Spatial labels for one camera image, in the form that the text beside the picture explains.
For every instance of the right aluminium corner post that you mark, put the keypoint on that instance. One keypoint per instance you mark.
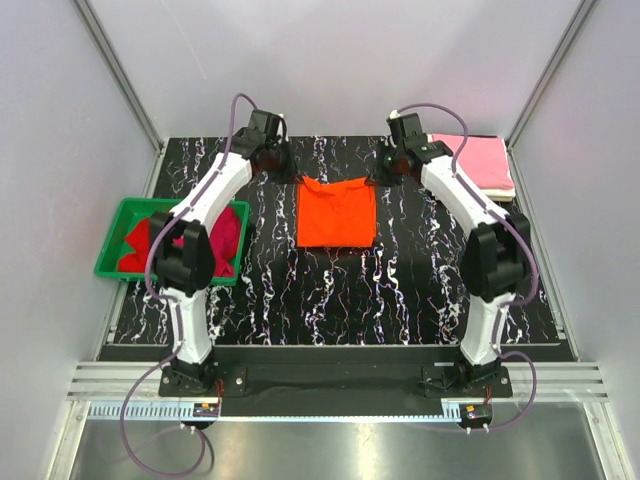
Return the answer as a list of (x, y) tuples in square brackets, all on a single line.
[(570, 35)]

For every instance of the orange t shirt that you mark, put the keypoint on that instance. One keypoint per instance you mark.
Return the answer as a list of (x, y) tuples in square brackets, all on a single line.
[(336, 215)]

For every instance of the left aluminium corner post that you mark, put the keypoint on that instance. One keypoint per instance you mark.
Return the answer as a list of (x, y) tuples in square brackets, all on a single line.
[(110, 57)]

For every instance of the magenta t shirt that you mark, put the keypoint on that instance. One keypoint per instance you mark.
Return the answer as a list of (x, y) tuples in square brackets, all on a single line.
[(224, 241)]

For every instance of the red t shirt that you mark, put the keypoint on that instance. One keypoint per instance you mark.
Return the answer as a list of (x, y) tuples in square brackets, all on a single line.
[(138, 239)]

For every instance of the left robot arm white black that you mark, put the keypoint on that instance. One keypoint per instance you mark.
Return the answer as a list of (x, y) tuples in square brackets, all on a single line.
[(181, 261)]

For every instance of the aluminium frame rail front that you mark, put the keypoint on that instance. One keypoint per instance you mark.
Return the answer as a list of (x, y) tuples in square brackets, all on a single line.
[(114, 390)]

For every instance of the aluminium corner post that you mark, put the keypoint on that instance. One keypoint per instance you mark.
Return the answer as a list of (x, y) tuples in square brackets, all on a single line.
[(570, 35), (110, 57)]

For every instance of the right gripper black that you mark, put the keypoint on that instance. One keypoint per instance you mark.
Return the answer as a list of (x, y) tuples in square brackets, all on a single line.
[(378, 177)]

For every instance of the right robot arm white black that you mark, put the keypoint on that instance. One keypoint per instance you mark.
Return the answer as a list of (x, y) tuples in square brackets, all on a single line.
[(497, 256)]

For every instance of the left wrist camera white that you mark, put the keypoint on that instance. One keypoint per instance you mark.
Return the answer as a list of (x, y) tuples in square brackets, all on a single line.
[(282, 130)]

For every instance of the green plastic bin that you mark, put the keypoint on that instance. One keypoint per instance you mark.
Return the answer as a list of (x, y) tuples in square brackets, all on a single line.
[(130, 213)]

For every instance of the cream folded t shirt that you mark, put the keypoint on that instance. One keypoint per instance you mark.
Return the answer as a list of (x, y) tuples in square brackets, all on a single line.
[(500, 194)]

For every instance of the pink folded t shirt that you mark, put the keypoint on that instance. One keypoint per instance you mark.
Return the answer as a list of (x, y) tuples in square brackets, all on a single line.
[(485, 162)]

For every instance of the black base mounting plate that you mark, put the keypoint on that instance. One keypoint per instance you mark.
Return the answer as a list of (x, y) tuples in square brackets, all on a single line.
[(344, 381)]

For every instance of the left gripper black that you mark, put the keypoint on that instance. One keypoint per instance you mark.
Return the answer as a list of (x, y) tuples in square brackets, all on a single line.
[(290, 172)]

